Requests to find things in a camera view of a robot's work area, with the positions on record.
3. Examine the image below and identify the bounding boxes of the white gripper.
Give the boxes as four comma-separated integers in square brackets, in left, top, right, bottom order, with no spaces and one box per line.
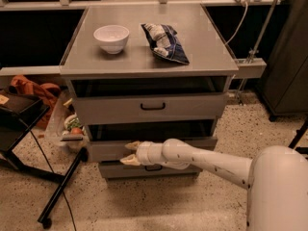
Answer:
[120,141,165,166]

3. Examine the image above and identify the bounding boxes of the grey drawer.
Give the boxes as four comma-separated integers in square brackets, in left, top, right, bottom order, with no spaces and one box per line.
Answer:
[98,161,201,179]
[89,119,217,162]
[73,93,227,125]

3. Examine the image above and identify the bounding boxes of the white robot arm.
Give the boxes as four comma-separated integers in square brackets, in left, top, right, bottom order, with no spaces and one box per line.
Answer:
[120,139,308,231]

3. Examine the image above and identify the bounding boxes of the grey bottom drawer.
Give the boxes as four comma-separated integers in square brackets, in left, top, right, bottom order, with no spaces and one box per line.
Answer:
[98,161,201,179]

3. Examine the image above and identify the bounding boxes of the grey top drawer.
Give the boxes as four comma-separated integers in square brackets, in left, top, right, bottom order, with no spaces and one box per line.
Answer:
[73,93,227,125]

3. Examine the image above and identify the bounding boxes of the grey drawer cabinet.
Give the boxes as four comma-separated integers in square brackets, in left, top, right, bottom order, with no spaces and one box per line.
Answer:
[59,3,240,178]

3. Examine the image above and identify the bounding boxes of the clear plastic food bin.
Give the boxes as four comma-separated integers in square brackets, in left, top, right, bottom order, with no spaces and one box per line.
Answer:
[45,90,88,153]

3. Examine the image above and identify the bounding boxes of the orange cloth bag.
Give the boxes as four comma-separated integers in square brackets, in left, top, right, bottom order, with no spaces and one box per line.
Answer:
[11,75,62,129]

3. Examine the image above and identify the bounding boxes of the white ceramic bowl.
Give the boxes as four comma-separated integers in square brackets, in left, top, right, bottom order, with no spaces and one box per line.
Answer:
[93,25,130,54]

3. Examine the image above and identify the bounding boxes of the blue white chip bag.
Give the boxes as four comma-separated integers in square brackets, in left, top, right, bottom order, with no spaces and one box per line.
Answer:
[141,23,190,64]

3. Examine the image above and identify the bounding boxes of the black rolling side table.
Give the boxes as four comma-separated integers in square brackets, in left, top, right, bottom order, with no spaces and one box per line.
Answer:
[0,88,88,229]

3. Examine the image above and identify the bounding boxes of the metal pole stand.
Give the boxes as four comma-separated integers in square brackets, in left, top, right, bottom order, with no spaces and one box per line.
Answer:
[235,0,278,105]

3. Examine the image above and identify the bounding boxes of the dark grey cabinet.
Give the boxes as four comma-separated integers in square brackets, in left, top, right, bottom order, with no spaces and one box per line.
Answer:
[257,0,308,121]

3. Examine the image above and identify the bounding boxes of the black wheeled tripod base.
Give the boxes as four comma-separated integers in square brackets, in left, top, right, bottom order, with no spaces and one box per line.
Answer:
[289,118,308,155]

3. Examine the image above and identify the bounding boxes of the black cable on floor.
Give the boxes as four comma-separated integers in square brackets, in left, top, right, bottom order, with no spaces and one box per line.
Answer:
[18,118,78,231]

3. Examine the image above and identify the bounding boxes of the white power cable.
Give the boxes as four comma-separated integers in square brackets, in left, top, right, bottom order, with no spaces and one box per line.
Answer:
[224,1,250,46]

